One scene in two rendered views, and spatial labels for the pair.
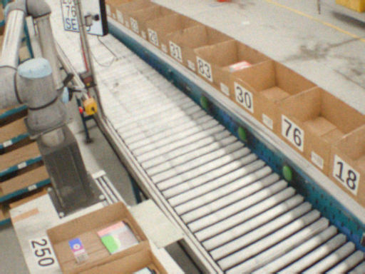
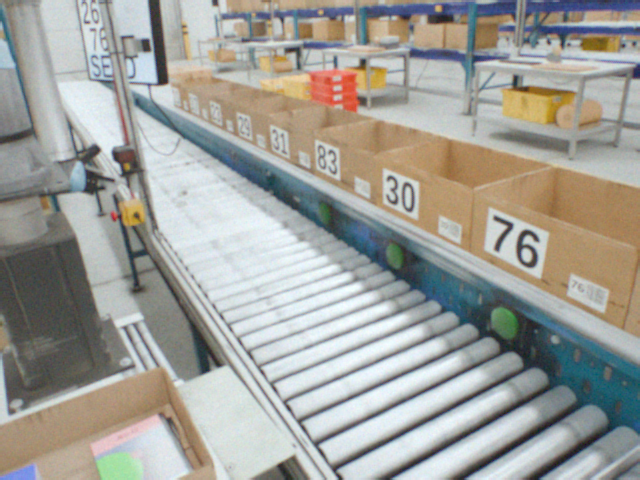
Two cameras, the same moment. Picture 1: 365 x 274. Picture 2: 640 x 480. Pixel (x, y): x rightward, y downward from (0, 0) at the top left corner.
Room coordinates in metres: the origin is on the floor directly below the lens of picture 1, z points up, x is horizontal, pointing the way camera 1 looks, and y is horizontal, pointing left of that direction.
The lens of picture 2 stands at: (0.59, 0.08, 1.47)
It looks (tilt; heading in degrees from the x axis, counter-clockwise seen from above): 25 degrees down; 353
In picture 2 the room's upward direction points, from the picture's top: 4 degrees counter-clockwise
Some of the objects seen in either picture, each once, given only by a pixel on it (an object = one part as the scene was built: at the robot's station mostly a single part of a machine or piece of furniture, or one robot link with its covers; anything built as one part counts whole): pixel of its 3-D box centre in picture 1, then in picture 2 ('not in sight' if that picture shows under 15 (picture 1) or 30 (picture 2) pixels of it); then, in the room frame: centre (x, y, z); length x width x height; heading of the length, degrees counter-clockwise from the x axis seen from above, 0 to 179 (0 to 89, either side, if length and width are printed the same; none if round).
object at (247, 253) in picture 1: (271, 240); (504, 474); (1.15, -0.28, 0.72); 0.52 x 0.05 x 0.05; 111
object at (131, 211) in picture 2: (90, 109); (132, 215); (2.29, 0.50, 0.84); 0.15 x 0.09 x 0.07; 21
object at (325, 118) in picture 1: (324, 128); (583, 235); (1.52, -0.63, 0.96); 0.39 x 0.29 x 0.17; 21
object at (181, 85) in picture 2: (124, 6); (201, 94); (4.10, 0.35, 0.96); 0.39 x 0.29 x 0.17; 21
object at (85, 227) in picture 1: (96, 243); (77, 478); (1.22, 0.42, 0.80); 0.38 x 0.28 x 0.10; 112
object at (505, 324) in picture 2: (286, 173); (503, 323); (1.45, -0.42, 0.81); 0.07 x 0.01 x 0.07; 21
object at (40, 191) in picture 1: (30, 190); not in sight; (2.46, 1.21, 0.19); 0.40 x 0.30 x 0.10; 112
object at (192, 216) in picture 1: (232, 199); (389, 370); (1.45, -0.17, 0.72); 0.52 x 0.05 x 0.05; 111
